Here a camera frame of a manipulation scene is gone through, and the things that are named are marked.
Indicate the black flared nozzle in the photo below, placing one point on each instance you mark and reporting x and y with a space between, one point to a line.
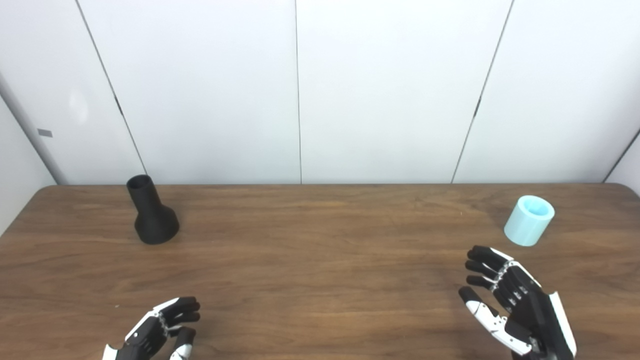
155 222

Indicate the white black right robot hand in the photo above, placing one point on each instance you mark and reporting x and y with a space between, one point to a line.
530 310

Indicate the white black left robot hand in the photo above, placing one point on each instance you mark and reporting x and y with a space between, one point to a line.
147 332

